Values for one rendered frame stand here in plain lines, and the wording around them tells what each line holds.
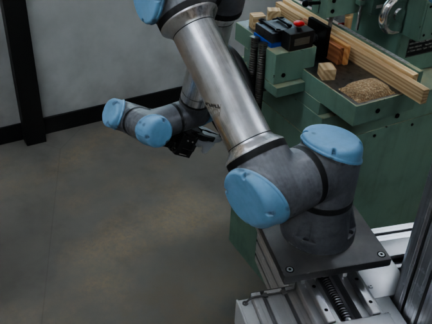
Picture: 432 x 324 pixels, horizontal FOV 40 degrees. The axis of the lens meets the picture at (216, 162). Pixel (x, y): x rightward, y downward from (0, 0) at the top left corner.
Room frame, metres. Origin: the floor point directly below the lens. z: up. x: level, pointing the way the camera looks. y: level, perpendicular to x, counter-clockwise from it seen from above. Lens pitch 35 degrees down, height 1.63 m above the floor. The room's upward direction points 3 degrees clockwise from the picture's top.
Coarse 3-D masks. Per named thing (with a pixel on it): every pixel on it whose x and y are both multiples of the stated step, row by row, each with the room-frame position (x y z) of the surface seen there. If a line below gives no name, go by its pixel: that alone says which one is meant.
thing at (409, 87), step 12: (288, 12) 1.85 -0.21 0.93; (360, 48) 1.58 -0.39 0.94; (360, 60) 1.54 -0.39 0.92; (372, 60) 1.50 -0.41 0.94; (372, 72) 1.50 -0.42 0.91; (384, 72) 1.46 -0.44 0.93; (396, 72) 1.43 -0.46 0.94; (396, 84) 1.42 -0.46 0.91; (408, 84) 1.38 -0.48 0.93; (420, 84) 1.37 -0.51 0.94; (408, 96) 1.37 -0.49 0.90; (420, 96) 1.34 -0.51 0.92
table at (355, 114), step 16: (240, 32) 1.80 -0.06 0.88; (352, 64) 1.55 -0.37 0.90; (304, 80) 1.50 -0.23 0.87; (320, 80) 1.45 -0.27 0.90; (336, 80) 1.45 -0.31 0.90; (352, 80) 1.45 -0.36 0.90; (320, 96) 1.43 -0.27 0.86; (336, 96) 1.38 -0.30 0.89; (384, 96) 1.37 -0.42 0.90; (400, 96) 1.39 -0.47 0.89; (336, 112) 1.37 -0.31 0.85; (352, 112) 1.32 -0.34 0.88; (368, 112) 1.34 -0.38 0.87; (384, 112) 1.36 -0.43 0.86; (400, 112) 1.40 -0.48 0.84
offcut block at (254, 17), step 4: (256, 12) 1.81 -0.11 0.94; (260, 12) 1.81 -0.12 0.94; (252, 16) 1.78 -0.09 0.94; (256, 16) 1.78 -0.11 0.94; (260, 16) 1.78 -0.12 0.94; (264, 16) 1.78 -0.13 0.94; (252, 20) 1.78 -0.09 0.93; (256, 20) 1.78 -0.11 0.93; (252, 24) 1.78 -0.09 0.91; (252, 28) 1.78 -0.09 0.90
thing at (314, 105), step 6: (246, 48) 1.77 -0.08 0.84; (246, 54) 1.76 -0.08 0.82; (294, 96) 1.53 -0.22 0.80; (300, 96) 1.51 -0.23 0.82; (306, 96) 1.48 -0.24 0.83; (306, 102) 1.48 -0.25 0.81; (312, 102) 1.46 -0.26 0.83; (318, 102) 1.44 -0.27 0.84; (312, 108) 1.46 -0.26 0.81; (318, 108) 1.43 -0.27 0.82; (324, 108) 1.44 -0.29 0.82; (318, 114) 1.43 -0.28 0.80
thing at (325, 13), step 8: (312, 0) 1.69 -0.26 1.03; (320, 0) 1.66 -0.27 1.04; (328, 0) 1.63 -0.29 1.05; (336, 0) 1.65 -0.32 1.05; (344, 0) 1.66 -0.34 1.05; (352, 0) 1.68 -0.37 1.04; (312, 8) 1.69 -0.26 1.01; (320, 8) 1.66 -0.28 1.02; (328, 8) 1.64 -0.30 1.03; (336, 8) 1.65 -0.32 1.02; (344, 8) 1.66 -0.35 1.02; (352, 8) 1.68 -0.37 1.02; (328, 16) 1.64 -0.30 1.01
